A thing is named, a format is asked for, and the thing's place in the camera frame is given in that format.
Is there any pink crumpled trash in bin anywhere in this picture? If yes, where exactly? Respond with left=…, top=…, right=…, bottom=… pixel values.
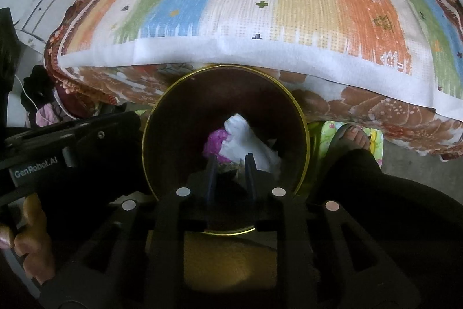
left=203, top=128, right=232, bottom=164

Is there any person's foot in sandal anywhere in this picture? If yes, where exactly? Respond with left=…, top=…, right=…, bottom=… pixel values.
left=326, top=124, right=370, bottom=158

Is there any striped colourful bed mat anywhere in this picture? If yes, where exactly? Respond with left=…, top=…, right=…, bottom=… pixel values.
left=49, top=0, right=462, bottom=120

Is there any round black gold-rimmed trash bin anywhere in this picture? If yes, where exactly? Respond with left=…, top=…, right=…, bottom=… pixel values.
left=142, top=65, right=310, bottom=235

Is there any brown floral bed sheet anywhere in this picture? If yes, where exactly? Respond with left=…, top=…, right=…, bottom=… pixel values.
left=45, top=0, right=462, bottom=159

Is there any white charging cable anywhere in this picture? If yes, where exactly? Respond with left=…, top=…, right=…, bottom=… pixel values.
left=13, top=27, right=49, bottom=125

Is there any white tissue paper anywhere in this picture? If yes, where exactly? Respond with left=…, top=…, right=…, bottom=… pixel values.
left=220, top=114, right=281, bottom=180

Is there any person's left hand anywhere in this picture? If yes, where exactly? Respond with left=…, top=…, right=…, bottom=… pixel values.
left=1, top=194, right=55, bottom=285

